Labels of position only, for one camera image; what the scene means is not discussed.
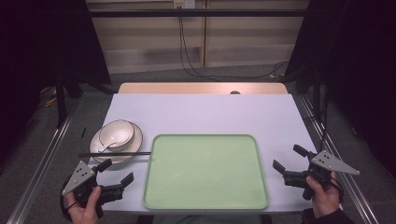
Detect white bowl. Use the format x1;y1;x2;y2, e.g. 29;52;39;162
98;119;136;149

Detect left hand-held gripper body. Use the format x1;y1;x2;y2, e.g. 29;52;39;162
61;160;126;219

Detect person's right hand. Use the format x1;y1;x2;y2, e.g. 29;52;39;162
305;171;342;219

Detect wall socket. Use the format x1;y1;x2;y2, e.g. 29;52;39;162
173;0;197;9

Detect black chopstick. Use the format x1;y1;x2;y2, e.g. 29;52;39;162
78;152;152;159
78;151;152;157

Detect white plate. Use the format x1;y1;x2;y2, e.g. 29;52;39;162
89;120;144;165

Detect metal floor rail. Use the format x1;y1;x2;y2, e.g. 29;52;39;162
6;96;82;224
299;92;381;224

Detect black metal stand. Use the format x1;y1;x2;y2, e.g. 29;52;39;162
54;71;68;129
312;66;323;120

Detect wooden table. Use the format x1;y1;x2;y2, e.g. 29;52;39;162
117;82;290;95

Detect black horizontal frame bar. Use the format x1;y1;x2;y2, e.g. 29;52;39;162
88;8;309;19

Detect black gripper strap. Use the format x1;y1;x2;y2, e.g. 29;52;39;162
59;175;79;220

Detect black cable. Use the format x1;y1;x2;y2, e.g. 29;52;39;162
177;6;290;80

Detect dark curtain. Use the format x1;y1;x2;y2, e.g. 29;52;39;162
0;0;112;166
283;0;396;171

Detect person's left hand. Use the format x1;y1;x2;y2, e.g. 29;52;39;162
65;186;103;224

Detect white table cover sheet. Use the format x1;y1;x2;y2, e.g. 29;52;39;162
88;92;318;215

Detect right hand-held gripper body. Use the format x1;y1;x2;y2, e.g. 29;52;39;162
281;149;361;202

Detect white spoon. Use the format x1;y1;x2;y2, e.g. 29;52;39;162
98;141;125;153

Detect light green tray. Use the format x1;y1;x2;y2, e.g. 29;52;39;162
142;133;270;211

